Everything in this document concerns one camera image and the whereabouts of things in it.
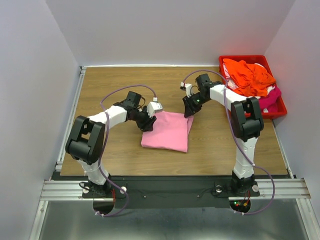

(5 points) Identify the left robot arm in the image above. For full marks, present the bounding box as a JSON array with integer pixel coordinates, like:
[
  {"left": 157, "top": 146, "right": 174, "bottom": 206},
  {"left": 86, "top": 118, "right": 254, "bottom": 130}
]
[{"left": 65, "top": 91, "right": 163, "bottom": 197}]

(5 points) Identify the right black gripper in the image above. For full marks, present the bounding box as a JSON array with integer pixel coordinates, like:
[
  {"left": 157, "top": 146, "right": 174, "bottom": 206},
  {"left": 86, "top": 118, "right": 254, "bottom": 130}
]
[{"left": 182, "top": 92, "right": 210, "bottom": 118}]

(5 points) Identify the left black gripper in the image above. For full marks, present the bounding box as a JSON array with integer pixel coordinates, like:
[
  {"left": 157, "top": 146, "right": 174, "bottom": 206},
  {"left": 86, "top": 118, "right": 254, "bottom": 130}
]
[{"left": 132, "top": 105, "right": 157, "bottom": 132}]

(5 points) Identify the orange t shirt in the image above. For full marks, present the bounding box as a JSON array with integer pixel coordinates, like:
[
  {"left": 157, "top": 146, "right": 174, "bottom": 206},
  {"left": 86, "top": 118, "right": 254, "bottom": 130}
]
[{"left": 223, "top": 58, "right": 276, "bottom": 97}]

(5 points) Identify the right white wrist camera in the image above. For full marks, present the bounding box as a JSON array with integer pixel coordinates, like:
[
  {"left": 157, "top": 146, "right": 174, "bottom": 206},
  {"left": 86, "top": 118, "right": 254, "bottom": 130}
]
[{"left": 180, "top": 82, "right": 193, "bottom": 98}]

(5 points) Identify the white round knob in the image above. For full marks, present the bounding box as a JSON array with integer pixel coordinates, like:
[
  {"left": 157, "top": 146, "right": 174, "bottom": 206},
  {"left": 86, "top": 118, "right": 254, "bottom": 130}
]
[{"left": 119, "top": 186, "right": 127, "bottom": 194}]

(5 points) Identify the light pink t shirt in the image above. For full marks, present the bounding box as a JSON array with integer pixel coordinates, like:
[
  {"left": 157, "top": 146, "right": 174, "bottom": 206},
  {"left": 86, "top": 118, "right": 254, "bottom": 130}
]
[{"left": 141, "top": 111, "right": 194, "bottom": 153}]

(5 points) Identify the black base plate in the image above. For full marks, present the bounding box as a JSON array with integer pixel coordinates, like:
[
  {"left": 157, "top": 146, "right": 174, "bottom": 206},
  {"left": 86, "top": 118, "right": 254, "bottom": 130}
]
[{"left": 82, "top": 175, "right": 260, "bottom": 209}]

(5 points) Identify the magenta t shirt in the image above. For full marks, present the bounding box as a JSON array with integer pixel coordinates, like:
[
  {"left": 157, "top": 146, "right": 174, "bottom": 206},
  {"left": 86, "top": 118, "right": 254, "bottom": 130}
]
[{"left": 259, "top": 86, "right": 282, "bottom": 113}]

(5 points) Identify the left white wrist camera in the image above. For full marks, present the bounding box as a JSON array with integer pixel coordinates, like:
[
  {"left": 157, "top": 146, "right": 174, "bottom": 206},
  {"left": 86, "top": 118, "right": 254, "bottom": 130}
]
[{"left": 146, "top": 97, "right": 163, "bottom": 118}]

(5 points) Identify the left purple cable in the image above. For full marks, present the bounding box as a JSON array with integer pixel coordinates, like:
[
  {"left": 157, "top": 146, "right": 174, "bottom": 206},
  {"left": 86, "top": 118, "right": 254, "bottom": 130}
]
[{"left": 99, "top": 84, "right": 159, "bottom": 218}]

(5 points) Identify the red plastic bin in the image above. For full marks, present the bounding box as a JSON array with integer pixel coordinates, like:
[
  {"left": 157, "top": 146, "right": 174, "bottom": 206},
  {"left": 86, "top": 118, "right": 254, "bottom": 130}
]
[{"left": 218, "top": 55, "right": 287, "bottom": 119}]

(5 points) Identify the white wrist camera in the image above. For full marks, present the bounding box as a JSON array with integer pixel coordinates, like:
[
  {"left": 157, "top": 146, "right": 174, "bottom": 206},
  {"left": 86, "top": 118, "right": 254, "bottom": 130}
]
[
  {"left": 146, "top": 97, "right": 163, "bottom": 118},
  {"left": 180, "top": 82, "right": 193, "bottom": 98}
]

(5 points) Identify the silver round knob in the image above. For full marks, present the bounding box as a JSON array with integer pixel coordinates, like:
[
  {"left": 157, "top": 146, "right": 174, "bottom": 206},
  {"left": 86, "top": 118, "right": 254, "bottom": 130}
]
[{"left": 215, "top": 185, "right": 223, "bottom": 194}]

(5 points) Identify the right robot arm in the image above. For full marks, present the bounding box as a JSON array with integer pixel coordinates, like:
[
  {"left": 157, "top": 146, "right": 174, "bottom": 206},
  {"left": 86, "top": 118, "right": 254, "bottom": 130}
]
[{"left": 180, "top": 74, "right": 264, "bottom": 195}]

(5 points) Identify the small circuit board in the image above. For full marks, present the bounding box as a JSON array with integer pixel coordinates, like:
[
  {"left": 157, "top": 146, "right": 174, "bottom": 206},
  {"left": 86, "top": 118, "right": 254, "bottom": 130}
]
[{"left": 233, "top": 200, "right": 250, "bottom": 208}]

